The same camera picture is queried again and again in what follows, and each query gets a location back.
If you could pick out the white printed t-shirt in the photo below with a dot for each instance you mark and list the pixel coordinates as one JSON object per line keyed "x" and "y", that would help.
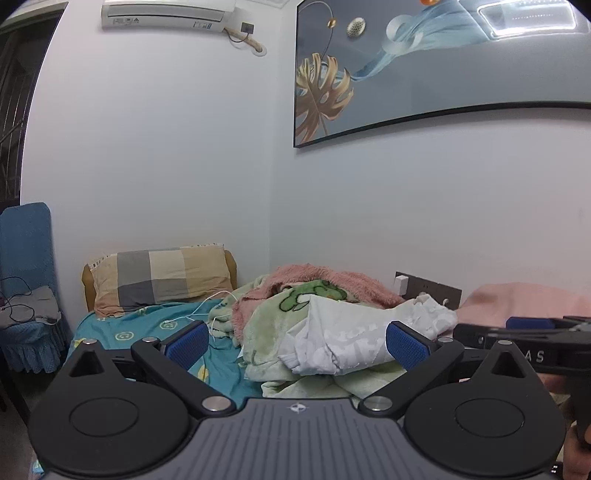
{"x": 332, "y": 341}

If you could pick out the white charger plug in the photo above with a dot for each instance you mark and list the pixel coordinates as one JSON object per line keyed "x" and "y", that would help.
{"x": 401, "y": 284}

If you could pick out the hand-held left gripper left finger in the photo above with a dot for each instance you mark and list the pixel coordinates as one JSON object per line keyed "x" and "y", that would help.
{"x": 187, "y": 344}

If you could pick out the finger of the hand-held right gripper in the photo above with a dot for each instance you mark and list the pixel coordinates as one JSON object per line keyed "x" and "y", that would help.
{"x": 531, "y": 323}

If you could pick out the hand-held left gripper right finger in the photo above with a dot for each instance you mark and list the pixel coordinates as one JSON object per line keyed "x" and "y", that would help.
{"x": 408, "y": 344}

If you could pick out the air conditioner pipe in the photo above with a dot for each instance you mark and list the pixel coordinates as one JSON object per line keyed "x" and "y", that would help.
{"x": 247, "y": 39}

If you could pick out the person's right hand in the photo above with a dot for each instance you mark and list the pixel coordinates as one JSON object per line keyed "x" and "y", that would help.
{"x": 576, "y": 459}

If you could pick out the checkered pillow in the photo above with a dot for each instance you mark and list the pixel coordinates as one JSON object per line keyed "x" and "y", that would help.
{"x": 157, "y": 277}

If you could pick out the dark wall socket panel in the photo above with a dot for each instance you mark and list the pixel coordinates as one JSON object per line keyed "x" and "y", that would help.
{"x": 438, "y": 293}

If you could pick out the brown pillow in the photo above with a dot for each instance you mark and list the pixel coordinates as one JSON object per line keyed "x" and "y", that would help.
{"x": 86, "y": 281}

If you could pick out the small black wall box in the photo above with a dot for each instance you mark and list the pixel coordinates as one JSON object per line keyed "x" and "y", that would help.
{"x": 247, "y": 27}

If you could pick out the white air conditioner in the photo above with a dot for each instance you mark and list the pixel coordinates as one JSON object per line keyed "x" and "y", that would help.
{"x": 166, "y": 14}

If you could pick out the framed wall picture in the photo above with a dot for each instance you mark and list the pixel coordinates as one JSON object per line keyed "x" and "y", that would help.
{"x": 461, "y": 69}

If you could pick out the light green fleece blanket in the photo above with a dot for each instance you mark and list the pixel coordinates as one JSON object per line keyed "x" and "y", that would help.
{"x": 268, "y": 332}

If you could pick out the grey cloth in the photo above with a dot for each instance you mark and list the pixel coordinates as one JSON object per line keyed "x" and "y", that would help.
{"x": 32, "y": 307}

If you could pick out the blue covered chair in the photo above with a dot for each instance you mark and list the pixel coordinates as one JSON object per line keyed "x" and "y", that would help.
{"x": 27, "y": 240}

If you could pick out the teal printed bedsheet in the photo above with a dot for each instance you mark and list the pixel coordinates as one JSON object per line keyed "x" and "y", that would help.
{"x": 129, "y": 332}

